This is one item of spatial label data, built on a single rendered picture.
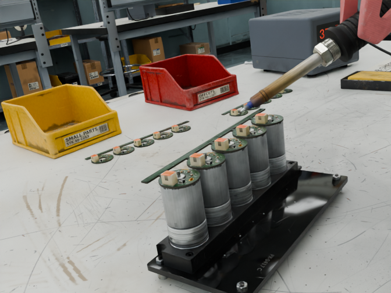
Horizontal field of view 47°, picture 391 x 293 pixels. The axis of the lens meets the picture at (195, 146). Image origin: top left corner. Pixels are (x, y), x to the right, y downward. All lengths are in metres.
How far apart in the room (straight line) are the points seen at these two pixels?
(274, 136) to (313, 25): 0.41
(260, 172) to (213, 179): 0.06
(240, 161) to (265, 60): 0.53
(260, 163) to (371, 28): 0.11
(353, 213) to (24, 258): 0.24
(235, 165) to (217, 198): 0.03
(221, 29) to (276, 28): 5.33
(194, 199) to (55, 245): 0.14
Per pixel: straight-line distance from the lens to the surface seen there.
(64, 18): 4.98
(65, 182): 0.47
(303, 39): 0.74
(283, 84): 0.29
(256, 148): 0.32
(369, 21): 0.30
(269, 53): 0.81
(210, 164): 0.28
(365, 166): 0.41
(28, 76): 4.41
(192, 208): 0.26
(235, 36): 6.28
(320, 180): 0.36
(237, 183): 0.30
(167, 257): 0.28
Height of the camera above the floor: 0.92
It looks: 20 degrees down
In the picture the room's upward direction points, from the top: 8 degrees counter-clockwise
